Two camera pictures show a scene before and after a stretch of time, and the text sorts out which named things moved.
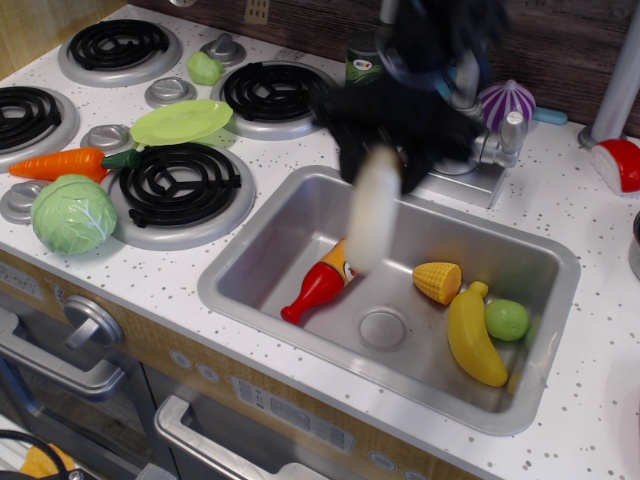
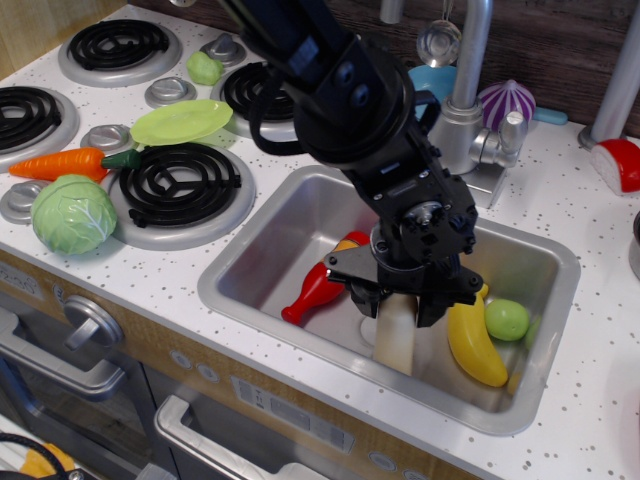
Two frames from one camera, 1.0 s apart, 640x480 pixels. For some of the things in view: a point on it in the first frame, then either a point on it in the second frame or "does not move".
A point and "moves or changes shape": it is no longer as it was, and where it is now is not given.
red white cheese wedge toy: (617, 163) does not move
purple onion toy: (501, 98) does not move
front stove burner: (183, 196) does not move
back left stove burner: (119, 52) does not move
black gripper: (422, 122) -> (415, 248)
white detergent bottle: (374, 212) moves or changes shape
